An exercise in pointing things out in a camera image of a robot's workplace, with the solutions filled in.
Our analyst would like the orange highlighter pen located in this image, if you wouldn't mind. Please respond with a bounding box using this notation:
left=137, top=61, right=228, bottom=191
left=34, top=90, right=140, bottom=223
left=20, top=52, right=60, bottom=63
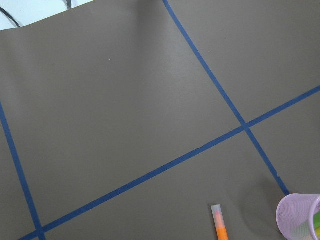
left=210, top=204, right=229, bottom=240

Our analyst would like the green highlighter pen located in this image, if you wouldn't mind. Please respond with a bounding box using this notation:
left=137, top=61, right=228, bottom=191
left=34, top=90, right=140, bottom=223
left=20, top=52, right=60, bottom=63
left=313, top=212, right=320, bottom=230

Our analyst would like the pink mesh pen holder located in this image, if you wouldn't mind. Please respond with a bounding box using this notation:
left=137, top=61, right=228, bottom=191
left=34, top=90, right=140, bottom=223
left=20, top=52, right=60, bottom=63
left=276, top=193, right=320, bottom=240

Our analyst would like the brown paper table mat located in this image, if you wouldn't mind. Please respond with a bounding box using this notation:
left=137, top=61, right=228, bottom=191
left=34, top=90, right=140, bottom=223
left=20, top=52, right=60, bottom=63
left=0, top=0, right=320, bottom=240

